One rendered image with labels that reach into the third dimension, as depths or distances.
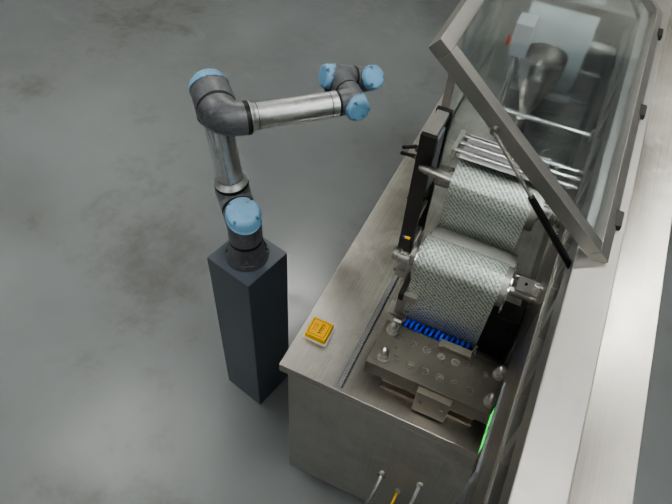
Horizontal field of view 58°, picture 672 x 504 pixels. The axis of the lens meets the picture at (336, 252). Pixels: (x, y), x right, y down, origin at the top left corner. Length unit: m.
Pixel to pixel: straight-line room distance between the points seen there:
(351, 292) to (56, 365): 1.60
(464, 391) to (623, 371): 0.50
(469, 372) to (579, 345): 0.69
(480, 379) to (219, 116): 1.04
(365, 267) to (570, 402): 1.18
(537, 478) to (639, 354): 0.55
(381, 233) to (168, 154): 2.04
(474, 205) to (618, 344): 0.57
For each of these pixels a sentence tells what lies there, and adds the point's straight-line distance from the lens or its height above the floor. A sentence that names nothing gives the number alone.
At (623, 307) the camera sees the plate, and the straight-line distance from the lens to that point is 1.54.
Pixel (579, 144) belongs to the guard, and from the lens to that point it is 1.38.
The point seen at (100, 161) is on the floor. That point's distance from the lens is 4.01.
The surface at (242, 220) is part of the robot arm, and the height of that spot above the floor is 1.12.
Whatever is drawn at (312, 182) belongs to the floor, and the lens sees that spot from 3.70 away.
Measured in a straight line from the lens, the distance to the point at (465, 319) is 1.77.
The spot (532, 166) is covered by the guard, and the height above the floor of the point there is 1.83.
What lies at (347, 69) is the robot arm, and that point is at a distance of 1.91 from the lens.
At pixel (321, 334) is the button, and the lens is 1.92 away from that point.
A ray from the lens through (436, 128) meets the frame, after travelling 1.84.
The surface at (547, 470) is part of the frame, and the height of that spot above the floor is 1.65.
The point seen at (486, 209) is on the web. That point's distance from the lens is 1.77.
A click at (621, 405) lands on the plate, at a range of 1.39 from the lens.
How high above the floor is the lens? 2.55
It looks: 50 degrees down
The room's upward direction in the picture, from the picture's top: 5 degrees clockwise
